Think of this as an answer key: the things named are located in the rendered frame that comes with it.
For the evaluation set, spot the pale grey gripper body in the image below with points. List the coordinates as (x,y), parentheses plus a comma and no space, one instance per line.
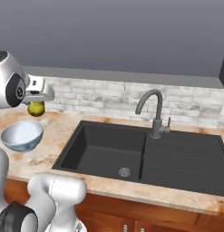
(40,96)

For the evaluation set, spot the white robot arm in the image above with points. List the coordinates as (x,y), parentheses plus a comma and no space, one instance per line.
(7,78)

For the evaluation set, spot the green pear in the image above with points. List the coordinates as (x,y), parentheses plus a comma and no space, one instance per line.
(36,109)

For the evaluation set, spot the white and blue bowl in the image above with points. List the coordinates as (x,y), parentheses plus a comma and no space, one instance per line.
(22,134)

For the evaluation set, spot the black sink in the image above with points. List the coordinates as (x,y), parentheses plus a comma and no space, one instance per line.
(110,151)

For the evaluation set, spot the grey tap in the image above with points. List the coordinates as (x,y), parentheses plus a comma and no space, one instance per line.
(157,120)

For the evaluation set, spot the brown wooden cupboard door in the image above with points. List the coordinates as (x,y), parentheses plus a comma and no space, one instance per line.
(183,225)
(104,217)

